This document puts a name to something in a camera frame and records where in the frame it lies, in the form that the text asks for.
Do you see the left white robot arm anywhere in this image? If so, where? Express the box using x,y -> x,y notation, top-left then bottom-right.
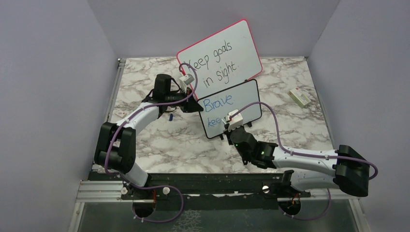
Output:
94,74 -> 203,199

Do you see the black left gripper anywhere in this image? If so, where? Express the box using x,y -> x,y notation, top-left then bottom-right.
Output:
165,87 -> 204,113

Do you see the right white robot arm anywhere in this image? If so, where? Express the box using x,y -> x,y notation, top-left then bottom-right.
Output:
224,124 -> 370,197

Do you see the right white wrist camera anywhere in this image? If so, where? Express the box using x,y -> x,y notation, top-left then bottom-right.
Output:
225,109 -> 244,126

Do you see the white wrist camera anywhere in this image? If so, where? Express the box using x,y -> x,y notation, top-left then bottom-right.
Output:
178,73 -> 195,88
225,109 -> 244,126

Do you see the purple cable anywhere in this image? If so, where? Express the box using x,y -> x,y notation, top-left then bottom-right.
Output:
105,62 -> 199,174
228,101 -> 379,181

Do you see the aluminium rail table edge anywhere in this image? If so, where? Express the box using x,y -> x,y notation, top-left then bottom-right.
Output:
75,58 -> 126,203

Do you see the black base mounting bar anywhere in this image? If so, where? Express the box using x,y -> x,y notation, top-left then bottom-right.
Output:
88,171 -> 311,213

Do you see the pink framed whiteboard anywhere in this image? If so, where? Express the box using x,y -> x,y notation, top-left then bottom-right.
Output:
176,19 -> 263,98

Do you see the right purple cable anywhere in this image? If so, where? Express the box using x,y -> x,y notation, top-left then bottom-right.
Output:
228,101 -> 379,181

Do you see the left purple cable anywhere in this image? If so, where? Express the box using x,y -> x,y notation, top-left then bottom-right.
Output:
105,62 -> 199,174

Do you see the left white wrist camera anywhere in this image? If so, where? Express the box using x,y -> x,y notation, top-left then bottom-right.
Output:
178,73 -> 195,88

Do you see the black framed whiteboard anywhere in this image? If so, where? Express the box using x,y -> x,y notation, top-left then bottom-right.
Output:
198,79 -> 260,139

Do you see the white green box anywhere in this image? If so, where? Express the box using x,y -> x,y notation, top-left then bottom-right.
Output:
288,87 -> 311,108

